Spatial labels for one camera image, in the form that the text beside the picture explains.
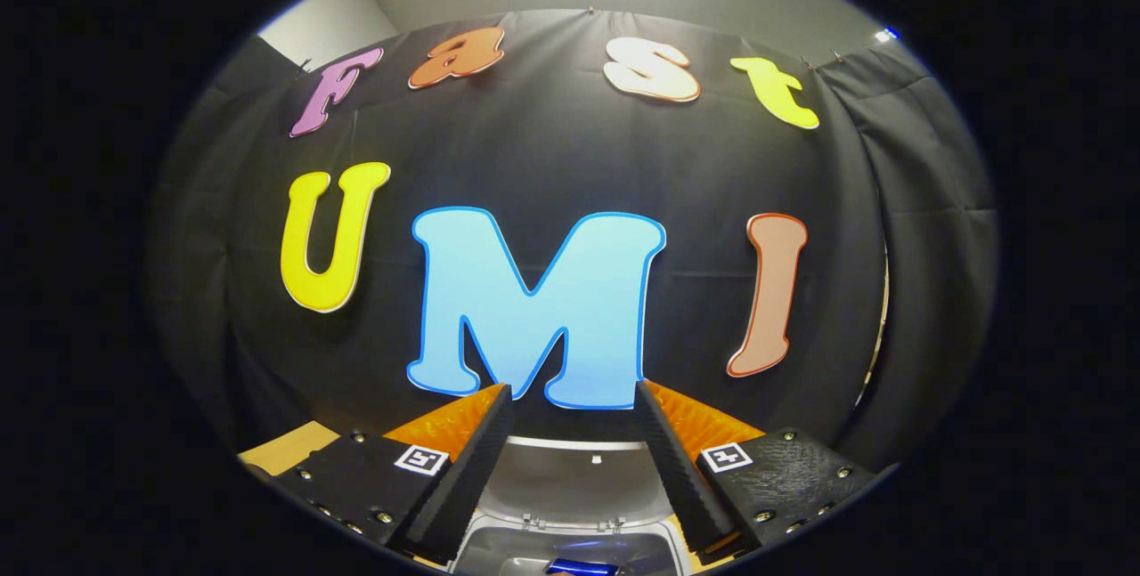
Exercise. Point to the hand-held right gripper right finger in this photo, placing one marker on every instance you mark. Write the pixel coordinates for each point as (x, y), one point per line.
(677, 469)

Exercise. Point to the grey desktop garbage bin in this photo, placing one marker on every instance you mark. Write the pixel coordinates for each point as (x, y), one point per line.
(570, 487)

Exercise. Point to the blue pop can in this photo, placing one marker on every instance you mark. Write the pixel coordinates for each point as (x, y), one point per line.
(581, 568)

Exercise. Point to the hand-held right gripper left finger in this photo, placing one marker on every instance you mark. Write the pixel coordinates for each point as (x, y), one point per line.
(468, 478)

